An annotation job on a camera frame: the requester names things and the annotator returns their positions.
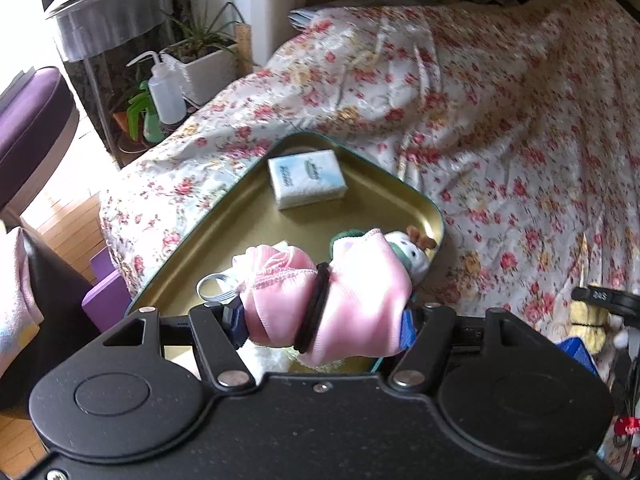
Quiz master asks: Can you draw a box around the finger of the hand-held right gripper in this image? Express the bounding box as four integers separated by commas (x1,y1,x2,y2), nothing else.
572,284,640,318
555,337,601,378

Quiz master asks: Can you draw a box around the purple cushioned stool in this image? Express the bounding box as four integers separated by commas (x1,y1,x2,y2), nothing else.
0,66,81,211

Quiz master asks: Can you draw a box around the white planter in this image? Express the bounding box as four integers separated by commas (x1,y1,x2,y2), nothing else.
160,42,241,108

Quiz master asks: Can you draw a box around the gold metal tray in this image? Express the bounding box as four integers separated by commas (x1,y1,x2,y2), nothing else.
125,131,445,376

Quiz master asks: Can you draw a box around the purple block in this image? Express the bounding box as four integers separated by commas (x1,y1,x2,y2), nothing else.
81,249,132,333

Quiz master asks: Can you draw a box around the white tissue pack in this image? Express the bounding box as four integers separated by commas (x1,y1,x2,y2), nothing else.
267,150,349,211

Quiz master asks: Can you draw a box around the green spray bottle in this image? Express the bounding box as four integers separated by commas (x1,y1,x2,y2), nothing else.
125,80,164,143

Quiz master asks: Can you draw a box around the black leather chair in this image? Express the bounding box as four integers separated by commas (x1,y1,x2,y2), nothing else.
0,225,103,417

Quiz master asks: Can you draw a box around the white elastic ribbon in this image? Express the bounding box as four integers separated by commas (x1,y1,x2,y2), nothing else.
196,272,242,307

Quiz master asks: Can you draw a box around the yellow plush toy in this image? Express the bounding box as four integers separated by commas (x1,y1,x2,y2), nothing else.
567,300,626,357

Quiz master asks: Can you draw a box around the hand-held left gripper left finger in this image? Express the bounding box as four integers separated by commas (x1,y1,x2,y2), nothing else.
102,298,261,393

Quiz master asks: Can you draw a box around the floral bedsheet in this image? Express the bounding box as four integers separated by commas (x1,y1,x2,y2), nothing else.
98,0,640,358

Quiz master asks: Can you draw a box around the green potted plant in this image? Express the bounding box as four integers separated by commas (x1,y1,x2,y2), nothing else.
160,0,253,63

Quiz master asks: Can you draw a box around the pink towel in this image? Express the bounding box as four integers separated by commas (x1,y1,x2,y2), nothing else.
0,227,46,377

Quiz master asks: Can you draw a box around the black hair tie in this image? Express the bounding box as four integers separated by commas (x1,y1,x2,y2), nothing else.
294,262,334,354

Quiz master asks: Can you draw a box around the round glass side table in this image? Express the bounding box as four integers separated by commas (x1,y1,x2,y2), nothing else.
44,0,187,161

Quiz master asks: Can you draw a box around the pink cloth bundle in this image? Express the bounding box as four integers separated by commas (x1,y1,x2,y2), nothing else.
231,228,416,367

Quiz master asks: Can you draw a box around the green and white plush toy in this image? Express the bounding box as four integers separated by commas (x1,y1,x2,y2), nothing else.
327,225,439,287

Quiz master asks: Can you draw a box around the white wash bottle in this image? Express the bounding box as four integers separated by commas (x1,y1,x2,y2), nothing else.
126,51,187,125

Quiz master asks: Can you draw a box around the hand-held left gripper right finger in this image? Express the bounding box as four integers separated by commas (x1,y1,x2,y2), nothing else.
388,304,552,392

